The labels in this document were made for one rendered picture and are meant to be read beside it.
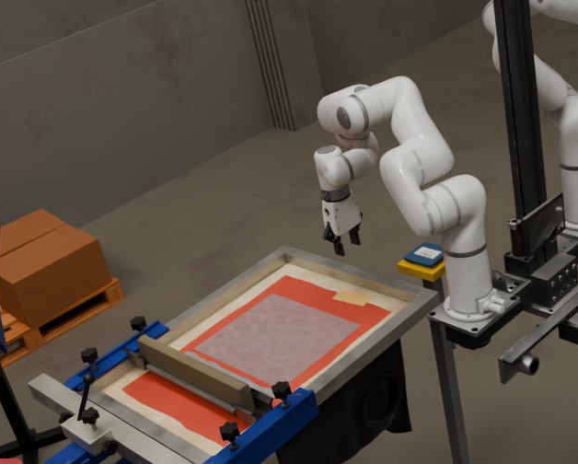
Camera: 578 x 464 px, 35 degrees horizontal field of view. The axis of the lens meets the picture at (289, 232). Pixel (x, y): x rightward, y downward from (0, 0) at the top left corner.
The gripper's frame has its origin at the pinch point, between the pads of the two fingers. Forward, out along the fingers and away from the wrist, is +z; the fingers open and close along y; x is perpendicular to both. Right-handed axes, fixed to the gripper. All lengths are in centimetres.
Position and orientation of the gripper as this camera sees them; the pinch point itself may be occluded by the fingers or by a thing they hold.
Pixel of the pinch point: (347, 244)
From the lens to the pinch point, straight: 255.6
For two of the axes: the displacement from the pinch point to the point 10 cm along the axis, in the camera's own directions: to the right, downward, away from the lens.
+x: -6.8, -1.9, 7.1
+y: 7.0, -4.5, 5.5
